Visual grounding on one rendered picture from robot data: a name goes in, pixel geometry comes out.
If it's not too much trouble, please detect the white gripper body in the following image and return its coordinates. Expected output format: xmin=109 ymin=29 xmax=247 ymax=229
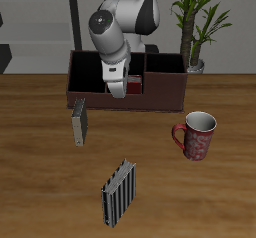
xmin=106 ymin=57 xmax=132 ymax=99

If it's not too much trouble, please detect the red book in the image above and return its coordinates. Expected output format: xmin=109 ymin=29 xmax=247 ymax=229
xmin=126 ymin=74 xmax=144 ymax=96

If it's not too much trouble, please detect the dark brown desk caddy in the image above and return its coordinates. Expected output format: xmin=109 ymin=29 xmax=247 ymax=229
xmin=65 ymin=49 xmax=189 ymax=113

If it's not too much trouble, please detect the grey book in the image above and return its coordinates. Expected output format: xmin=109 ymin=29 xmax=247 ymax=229
xmin=70 ymin=97 xmax=89 ymax=147

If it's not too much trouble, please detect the black striped book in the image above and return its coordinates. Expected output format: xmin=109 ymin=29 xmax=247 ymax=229
xmin=100 ymin=158 xmax=137 ymax=229

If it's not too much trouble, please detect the green pot plant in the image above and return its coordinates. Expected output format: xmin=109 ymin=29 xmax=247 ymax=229
xmin=170 ymin=0 xmax=236 ymax=75

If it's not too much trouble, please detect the red patterned mug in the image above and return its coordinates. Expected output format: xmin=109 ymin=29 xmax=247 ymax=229
xmin=171 ymin=110 xmax=218 ymax=162

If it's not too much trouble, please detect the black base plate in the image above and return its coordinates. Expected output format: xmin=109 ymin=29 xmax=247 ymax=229
xmin=144 ymin=43 xmax=160 ymax=54

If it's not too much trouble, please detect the black vertical post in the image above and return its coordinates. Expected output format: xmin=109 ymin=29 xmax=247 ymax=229
xmin=67 ymin=0 xmax=83 ymax=52

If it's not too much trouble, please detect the dark block by wall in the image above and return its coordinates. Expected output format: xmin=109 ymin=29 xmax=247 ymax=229
xmin=0 ymin=43 xmax=13 ymax=75

